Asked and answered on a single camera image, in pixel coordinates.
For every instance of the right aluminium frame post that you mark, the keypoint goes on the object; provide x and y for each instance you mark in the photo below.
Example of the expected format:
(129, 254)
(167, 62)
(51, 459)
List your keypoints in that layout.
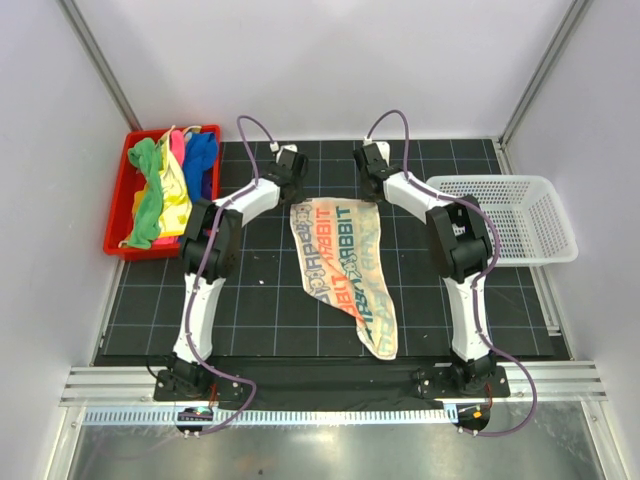
(552, 53)

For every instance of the slotted white cable duct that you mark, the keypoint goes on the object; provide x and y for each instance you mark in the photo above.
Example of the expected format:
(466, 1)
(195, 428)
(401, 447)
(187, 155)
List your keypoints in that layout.
(182, 416)

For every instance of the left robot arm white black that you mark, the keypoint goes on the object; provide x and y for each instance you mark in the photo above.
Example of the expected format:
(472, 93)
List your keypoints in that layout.
(209, 252)

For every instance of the yellow towel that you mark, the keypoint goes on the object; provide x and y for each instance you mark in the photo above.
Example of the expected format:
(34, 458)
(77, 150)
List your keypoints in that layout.
(161, 209)

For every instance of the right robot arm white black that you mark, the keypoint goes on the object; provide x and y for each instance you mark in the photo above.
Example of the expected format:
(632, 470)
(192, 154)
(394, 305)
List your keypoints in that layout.
(461, 252)

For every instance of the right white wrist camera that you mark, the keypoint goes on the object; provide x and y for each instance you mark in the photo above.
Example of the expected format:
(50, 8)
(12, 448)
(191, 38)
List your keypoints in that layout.
(382, 146)

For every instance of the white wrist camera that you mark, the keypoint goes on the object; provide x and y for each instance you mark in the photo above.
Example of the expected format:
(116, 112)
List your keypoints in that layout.
(382, 146)
(276, 147)

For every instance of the left aluminium frame post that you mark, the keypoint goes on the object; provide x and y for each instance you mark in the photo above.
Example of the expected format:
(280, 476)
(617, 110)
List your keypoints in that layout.
(93, 51)

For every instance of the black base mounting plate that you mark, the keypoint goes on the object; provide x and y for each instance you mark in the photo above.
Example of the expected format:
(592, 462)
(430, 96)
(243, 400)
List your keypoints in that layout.
(328, 383)

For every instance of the red plastic bin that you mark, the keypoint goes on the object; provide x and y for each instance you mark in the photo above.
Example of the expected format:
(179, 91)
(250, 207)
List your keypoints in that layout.
(128, 182)

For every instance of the aluminium frame post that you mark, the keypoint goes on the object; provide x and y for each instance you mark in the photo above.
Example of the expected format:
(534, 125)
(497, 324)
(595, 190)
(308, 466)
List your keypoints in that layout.
(552, 53)
(93, 51)

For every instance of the green towel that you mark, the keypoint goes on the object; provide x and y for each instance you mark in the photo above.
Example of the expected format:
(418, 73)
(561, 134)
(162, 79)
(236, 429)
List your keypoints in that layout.
(147, 157)

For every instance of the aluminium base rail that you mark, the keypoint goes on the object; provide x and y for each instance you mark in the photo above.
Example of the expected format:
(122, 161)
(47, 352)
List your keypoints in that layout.
(554, 381)

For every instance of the rabbit print towel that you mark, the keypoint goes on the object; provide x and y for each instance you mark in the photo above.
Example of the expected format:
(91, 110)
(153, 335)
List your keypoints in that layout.
(338, 246)

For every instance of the white perforated plastic basket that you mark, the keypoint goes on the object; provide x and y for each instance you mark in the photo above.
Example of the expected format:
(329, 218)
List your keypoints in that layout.
(527, 212)

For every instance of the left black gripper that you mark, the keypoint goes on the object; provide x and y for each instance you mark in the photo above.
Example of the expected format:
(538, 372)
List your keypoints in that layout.
(298, 197)

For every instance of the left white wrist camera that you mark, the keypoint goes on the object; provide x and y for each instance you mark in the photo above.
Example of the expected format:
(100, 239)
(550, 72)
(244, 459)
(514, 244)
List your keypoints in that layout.
(276, 147)

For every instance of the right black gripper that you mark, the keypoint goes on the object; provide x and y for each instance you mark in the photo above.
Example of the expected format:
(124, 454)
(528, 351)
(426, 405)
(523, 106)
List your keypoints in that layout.
(364, 195)

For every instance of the blue towel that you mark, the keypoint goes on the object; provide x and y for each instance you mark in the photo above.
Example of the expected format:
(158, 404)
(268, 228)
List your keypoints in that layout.
(200, 157)

